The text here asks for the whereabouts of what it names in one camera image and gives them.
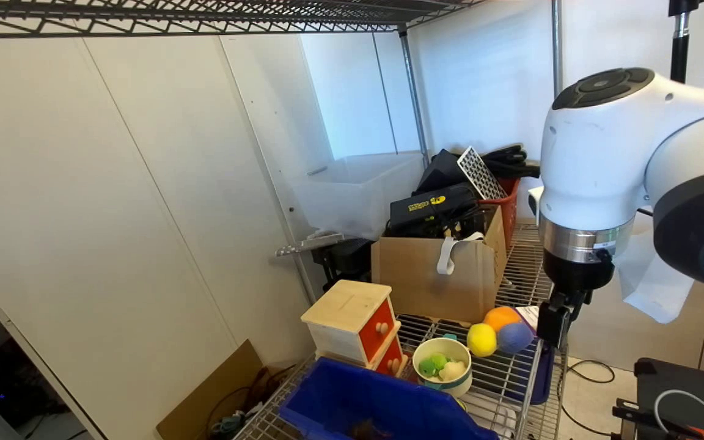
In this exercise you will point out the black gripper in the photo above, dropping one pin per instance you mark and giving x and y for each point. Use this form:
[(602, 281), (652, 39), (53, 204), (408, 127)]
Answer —
[(579, 276)]

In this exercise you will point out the purple white product tag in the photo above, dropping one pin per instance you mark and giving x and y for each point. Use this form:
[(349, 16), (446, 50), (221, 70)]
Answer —
[(529, 315)]

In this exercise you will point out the orange plush ball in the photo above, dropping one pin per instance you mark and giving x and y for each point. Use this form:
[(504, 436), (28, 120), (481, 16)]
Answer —
[(502, 318)]

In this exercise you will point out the yellow plush ball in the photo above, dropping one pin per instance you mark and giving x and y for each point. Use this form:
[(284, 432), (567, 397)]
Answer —
[(481, 340)]

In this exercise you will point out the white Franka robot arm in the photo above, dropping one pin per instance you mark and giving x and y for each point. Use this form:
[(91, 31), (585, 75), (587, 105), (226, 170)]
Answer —
[(605, 155)]

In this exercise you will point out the green plush toy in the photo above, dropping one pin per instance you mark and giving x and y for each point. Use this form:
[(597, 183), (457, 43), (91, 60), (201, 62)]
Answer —
[(431, 366)]

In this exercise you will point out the open brown cardboard box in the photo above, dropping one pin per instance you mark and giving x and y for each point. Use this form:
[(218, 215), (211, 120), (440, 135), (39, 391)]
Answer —
[(408, 276)]

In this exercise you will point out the wooden box red drawers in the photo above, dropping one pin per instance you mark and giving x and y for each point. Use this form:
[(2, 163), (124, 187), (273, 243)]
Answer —
[(343, 306)]

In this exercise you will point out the dark blue pouch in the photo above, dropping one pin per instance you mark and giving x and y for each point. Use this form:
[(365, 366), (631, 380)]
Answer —
[(542, 375)]

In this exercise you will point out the red plastic crate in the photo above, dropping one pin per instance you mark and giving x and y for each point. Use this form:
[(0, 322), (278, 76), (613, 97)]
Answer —
[(510, 209)]

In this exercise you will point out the white bowl teal rim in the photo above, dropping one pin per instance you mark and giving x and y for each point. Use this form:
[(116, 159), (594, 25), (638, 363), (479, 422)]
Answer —
[(460, 384)]

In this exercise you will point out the black white grid panel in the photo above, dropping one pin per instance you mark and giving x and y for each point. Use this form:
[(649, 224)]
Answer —
[(481, 172)]

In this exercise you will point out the black case yellow logo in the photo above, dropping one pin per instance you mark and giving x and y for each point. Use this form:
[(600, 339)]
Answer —
[(433, 204)]

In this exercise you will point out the black fabric bag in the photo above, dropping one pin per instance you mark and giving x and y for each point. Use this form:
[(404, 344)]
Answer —
[(437, 172)]

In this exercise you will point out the blue plastic bin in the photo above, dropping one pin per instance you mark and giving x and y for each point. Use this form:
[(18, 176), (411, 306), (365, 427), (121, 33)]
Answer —
[(385, 399)]

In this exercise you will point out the clear plastic storage bin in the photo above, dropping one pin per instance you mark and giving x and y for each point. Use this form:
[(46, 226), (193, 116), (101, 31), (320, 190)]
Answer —
[(352, 197)]

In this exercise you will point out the flat brown cardboard sheet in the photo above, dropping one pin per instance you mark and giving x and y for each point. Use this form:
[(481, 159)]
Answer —
[(205, 399)]

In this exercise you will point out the grey metal shelf bracket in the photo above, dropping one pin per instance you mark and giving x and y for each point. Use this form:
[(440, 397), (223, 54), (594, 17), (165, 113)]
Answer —
[(306, 243)]

